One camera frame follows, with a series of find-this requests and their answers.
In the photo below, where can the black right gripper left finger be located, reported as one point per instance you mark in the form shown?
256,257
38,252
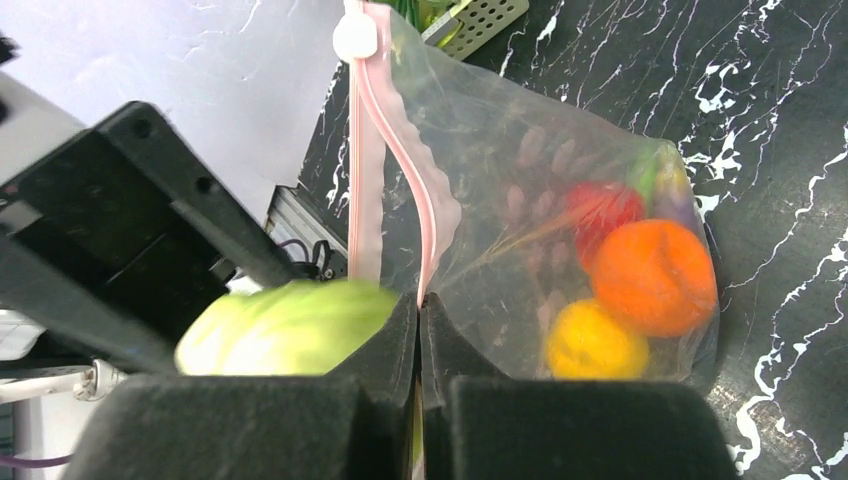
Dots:
355,422

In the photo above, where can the cream perforated plastic basket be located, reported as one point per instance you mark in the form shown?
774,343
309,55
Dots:
460,27

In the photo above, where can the clear zip top bag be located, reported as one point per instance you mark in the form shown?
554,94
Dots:
458,181

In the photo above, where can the orange fruit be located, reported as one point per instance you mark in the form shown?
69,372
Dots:
656,277

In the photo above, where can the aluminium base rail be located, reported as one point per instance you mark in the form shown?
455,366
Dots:
294,224

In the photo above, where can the pale green cabbage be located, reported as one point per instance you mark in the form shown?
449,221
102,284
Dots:
302,328

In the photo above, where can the yellow lemon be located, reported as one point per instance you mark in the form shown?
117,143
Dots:
585,343

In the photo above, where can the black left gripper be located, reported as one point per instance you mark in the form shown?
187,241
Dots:
115,237

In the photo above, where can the purple eggplant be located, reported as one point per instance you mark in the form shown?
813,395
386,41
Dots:
673,195

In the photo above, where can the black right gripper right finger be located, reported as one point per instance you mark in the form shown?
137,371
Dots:
480,424

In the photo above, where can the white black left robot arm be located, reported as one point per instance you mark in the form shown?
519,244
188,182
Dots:
53,384

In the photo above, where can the green leafy vegetable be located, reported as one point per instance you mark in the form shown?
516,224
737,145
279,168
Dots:
642,173

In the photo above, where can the red pepper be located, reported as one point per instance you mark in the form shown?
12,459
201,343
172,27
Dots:
600,208

